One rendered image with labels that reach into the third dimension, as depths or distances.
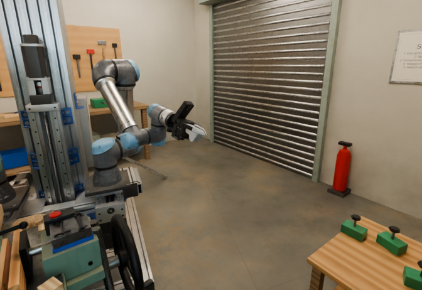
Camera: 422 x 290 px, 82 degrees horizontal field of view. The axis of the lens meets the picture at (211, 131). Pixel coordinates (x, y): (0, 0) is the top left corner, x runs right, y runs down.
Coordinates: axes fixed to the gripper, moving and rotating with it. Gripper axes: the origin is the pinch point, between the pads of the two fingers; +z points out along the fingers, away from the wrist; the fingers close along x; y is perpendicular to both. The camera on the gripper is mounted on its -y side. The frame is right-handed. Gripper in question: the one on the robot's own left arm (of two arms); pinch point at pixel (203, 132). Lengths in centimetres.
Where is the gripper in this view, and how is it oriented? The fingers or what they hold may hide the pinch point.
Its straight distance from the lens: 95.4
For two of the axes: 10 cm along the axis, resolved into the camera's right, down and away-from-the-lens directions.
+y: -2.9, 9.3, 2.1
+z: 7.0, 3.6, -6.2
